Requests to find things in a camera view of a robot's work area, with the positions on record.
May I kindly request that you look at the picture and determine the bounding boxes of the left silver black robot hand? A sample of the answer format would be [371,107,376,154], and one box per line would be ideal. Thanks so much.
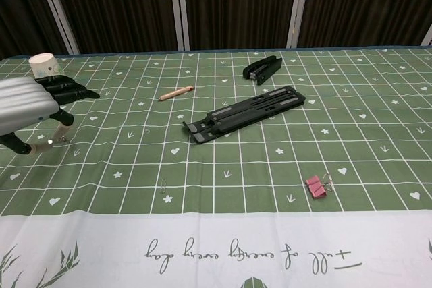
[0,74,101,156]

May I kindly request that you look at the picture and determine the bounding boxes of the white paper cup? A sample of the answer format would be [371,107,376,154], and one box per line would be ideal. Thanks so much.
[28,53,63,80]

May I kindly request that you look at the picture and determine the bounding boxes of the short wooden pencil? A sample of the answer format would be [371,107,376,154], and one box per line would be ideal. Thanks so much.
[157,85,195,101]

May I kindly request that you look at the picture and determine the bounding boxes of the green grid tablecloth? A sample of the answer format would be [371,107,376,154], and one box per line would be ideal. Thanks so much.
[0,45,432,288]

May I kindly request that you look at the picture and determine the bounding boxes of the black folding laptop stand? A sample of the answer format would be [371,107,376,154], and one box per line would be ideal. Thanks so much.
[183,85,307,146]

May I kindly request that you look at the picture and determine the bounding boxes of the black stapler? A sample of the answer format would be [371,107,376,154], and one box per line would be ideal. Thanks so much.
[242,57,284,86]

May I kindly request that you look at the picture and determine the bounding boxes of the pink binder clip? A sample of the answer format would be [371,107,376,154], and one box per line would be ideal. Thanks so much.
[305,173,335,198]

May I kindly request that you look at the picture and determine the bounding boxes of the white partition frame post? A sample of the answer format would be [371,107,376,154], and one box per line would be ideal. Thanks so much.
[288,0,313,49]
[167,0,192,52]
[32,0,81,55]
[421,24,432,47]

